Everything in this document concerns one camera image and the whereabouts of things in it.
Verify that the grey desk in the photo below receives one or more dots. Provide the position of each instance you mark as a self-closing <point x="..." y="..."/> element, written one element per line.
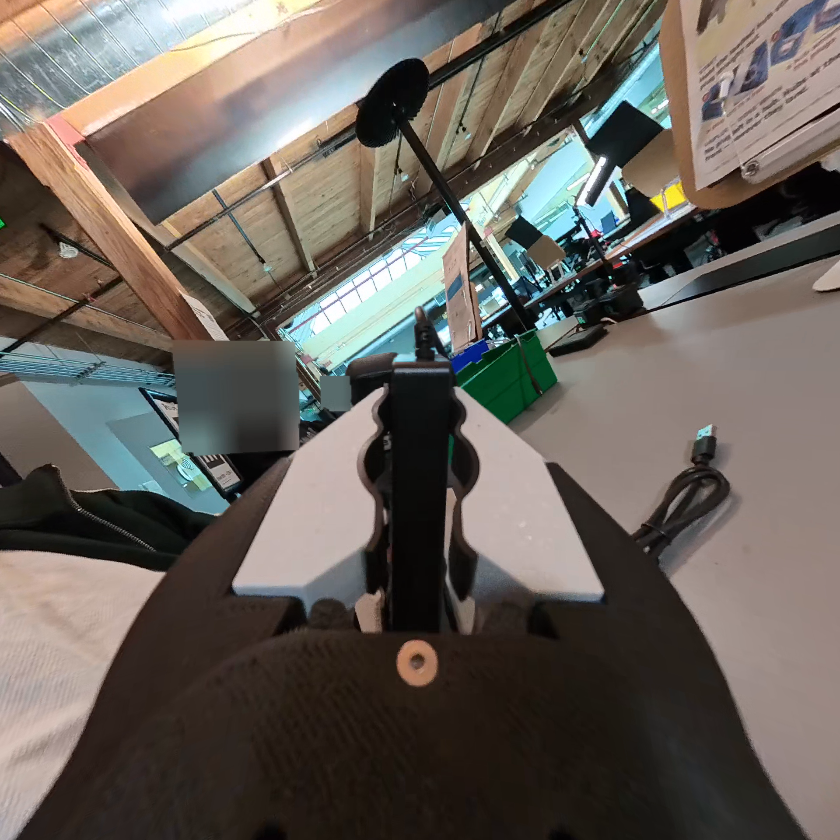
<point x="754" y="394"/>

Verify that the cardboard card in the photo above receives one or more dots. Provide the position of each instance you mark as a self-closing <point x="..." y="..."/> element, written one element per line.
<point x="459" y="289"/>

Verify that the black battery charger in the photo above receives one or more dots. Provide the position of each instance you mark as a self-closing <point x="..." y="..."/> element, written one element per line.
<point x="610" y="298"/>

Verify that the instruction sheet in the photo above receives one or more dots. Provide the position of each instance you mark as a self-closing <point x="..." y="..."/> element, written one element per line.
<point x="754" y="79"/>

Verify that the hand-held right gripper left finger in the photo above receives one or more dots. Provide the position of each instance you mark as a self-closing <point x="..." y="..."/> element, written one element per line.
<point x="308" y="525"/>

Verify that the white light bar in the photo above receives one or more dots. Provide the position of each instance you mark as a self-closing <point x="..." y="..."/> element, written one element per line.
<point x="598" y="178"/>

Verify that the white stand base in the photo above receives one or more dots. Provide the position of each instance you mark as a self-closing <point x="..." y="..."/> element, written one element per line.
<point x="828" y="279"/>

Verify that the long black multiport hub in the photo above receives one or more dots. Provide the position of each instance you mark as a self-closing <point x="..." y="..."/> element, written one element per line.
<point x="417" y="492"/>

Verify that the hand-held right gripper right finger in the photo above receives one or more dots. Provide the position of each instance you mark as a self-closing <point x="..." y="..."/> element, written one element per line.
<point x="531" y="531"/>

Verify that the black desk pad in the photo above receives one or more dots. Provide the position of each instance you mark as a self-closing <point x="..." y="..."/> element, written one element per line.
<point x="735" y="272"/>

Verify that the blue storage bin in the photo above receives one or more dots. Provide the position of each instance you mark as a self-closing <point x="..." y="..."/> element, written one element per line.
<point x="469" y="354"/>

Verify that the small black device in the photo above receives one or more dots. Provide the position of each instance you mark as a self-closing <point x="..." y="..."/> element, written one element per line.
<point x="577" y="341"/>

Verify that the black framed marker sign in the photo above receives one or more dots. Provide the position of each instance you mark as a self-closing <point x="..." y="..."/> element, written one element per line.
<point x="223" y="469"/>

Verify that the wooden beam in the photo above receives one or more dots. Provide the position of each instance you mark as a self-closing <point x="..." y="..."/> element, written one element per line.
<point x="111" y="229"/>

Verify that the black flag panel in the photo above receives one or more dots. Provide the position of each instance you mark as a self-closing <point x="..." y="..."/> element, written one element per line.
<point x="535" y="236"/>

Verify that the black pole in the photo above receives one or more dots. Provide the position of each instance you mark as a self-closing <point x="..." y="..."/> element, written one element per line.
<point x="394" y="98"/>

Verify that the green plastic bin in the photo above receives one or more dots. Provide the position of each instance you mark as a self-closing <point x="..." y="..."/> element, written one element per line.
<point x="512" y="387"/>

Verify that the wooden document board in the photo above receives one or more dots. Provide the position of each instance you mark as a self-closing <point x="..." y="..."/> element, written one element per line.
<point x="676" y="151"/>

